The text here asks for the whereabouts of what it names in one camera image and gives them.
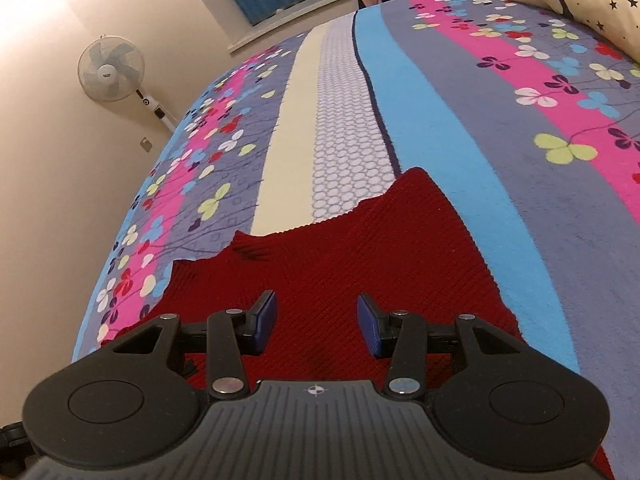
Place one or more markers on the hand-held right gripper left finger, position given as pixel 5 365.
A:
pixel 264 316

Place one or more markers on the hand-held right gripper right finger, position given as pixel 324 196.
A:
pixel 368 325

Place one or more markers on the red knitted sweater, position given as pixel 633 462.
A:
pixel 350 260

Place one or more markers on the floral striped blanket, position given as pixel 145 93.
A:
pixel 450 110

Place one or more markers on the white standing fan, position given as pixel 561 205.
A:
pixel 111 67

